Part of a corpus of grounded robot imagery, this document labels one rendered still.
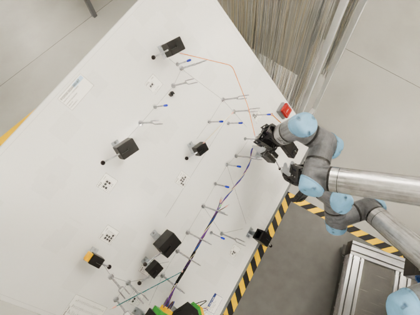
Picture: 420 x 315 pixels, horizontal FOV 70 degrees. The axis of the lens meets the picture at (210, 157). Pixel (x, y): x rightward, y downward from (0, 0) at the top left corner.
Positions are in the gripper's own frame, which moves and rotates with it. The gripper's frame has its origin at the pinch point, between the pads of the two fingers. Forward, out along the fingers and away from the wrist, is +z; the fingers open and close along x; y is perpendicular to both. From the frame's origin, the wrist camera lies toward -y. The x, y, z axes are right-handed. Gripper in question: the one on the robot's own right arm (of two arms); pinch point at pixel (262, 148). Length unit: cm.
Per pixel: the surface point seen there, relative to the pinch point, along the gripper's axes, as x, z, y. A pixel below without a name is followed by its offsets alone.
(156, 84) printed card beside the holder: 7, -14, 47
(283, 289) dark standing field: 43, 87, -86
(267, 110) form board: -19.2, 5.8, 4.2
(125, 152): 33, -22, 43
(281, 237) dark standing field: 12, 94, -73
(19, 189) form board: 56, -20, 61
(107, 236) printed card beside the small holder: 57, -8, 35
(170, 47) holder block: -2, -25, 49
